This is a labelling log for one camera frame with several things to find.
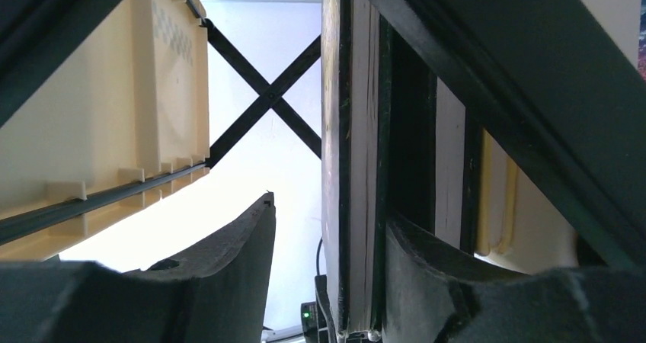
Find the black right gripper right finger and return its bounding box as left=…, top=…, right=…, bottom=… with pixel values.
left=383, top=215, right=645, bottom=342

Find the yellow book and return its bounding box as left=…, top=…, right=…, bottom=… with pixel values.
left=475, top=130, right=519, bottom=257

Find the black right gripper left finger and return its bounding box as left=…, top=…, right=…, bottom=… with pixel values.
left=1, top=192, right=276, bottom=342

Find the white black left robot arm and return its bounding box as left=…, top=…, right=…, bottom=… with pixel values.
left=301, top=274, right=337, bottom=343

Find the cream three-tier shelf rack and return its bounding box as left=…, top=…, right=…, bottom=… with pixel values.
left=0, top=0, right=646, bottom=343

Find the green garden cover book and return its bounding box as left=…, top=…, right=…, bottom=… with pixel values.
left=321, top=0, right=392, bottom=342

